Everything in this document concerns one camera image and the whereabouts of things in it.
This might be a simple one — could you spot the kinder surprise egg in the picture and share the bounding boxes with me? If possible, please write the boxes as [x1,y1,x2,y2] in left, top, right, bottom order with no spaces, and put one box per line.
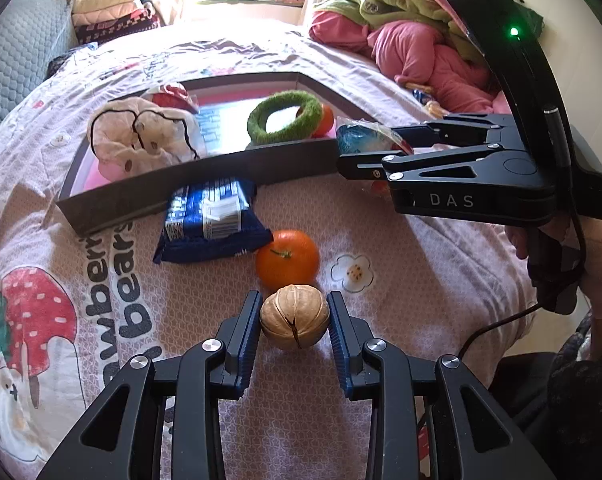
[336,117,414,155]

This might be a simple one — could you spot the brown walnut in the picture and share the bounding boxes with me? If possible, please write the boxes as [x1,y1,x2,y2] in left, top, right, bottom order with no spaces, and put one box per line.
[260,285,330,351]

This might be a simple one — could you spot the large orange tangerine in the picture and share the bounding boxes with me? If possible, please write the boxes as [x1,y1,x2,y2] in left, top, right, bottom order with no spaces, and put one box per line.
[310,103,334,139]

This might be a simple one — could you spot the green fuzzy scrunchie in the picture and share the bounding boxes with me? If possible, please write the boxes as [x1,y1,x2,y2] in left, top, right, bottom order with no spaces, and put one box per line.
[246,90,322,145]

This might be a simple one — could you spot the cream fabric scrunchie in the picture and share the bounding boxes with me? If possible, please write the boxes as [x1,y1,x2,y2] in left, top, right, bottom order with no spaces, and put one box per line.
[86,96,208,182]

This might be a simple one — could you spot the red snack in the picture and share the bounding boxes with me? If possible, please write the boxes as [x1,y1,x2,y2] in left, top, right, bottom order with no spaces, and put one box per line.
[141,82,199,115]

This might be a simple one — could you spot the person's right hand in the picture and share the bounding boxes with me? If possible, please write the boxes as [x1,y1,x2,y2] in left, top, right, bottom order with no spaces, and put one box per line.
[505,217,602,360]

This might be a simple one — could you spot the pink patterned bedsheet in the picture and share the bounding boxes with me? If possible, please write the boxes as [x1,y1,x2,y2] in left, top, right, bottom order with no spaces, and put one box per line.
[0,25,534,479]

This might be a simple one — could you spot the pink and green blanket pile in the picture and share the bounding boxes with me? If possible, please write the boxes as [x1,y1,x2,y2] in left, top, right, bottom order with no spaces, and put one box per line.
[308,0,545,116]

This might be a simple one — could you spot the blue snack packet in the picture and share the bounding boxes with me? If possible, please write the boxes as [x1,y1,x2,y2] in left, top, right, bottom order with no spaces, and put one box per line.
[153,179,274,264]

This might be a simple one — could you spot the small orange tangerine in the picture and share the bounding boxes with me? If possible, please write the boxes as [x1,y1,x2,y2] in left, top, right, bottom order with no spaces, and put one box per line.
[255,230,320,292]

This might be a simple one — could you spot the dark cardboard box tray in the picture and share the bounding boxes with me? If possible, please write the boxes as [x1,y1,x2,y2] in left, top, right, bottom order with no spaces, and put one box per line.
[57,72,374,236]

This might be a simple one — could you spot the grey quilted headboard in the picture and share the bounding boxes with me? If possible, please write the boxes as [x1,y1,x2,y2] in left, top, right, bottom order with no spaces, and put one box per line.
[0,0,77,123]

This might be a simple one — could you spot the folded blankets stack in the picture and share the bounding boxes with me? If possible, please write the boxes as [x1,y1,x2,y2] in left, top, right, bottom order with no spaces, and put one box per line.
[72,0,163,44]

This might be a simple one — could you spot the black cable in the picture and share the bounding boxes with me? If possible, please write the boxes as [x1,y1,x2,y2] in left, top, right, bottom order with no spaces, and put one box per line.
[455,213,588,361]

